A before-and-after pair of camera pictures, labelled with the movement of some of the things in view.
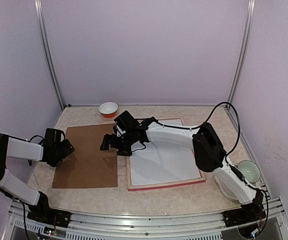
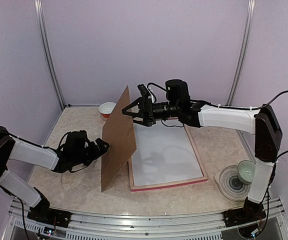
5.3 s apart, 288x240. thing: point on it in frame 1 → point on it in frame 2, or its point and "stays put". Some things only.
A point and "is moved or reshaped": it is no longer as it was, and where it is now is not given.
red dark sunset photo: [160, 161] stays put
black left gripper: [67, 151] → [101, 147]
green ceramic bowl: [250, 170] stays put
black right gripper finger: [120, 152] → [147, 121]
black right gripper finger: [108, 140] → [135, 109]
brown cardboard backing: [88, 166] is moved or reshaped
